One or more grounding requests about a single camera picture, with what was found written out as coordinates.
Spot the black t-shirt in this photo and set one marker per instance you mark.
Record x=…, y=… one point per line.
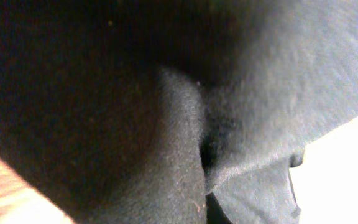
x=172, y=111

